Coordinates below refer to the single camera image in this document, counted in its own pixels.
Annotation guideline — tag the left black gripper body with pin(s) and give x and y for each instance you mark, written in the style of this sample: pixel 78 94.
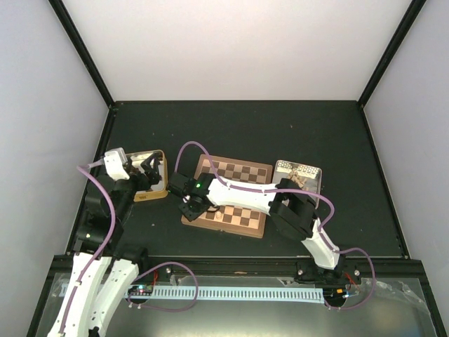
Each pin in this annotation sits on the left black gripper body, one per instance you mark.
pixel 144 183

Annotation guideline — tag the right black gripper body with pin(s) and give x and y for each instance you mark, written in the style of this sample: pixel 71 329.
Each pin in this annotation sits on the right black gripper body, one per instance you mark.
pixel 193 211

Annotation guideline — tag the light wooden pawn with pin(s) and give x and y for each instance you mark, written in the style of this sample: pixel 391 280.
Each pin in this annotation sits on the light wooden pawn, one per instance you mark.
pixel 218 215

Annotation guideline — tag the second left white arm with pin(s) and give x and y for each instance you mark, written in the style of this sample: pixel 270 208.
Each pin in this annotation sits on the second left white arm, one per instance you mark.
pixel 127 266

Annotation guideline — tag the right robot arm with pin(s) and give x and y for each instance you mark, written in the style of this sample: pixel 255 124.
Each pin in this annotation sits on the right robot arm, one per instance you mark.
pixel 292 210

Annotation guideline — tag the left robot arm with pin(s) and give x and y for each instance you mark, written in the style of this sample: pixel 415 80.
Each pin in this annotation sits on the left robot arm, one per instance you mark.
pixel 102 273

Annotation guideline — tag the gold tin with dark pieces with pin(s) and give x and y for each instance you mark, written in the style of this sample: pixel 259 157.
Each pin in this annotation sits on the gold tin with dark pieces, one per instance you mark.
pixel 165 180

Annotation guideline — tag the wooden chess board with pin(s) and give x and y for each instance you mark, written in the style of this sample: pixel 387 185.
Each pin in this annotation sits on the wooden chess board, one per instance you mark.
pixel 235 220

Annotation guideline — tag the pink tin with light pieces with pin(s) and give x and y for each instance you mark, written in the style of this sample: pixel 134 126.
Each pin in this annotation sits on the pink tin with light pieces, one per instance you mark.
pixel 305 176

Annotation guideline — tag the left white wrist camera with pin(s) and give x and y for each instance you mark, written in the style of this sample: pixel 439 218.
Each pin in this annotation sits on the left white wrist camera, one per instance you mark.
pixel 114 162

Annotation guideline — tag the light blue cable duct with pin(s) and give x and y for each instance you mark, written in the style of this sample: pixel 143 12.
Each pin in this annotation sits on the light blue cable duct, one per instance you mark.
pixel 229 293

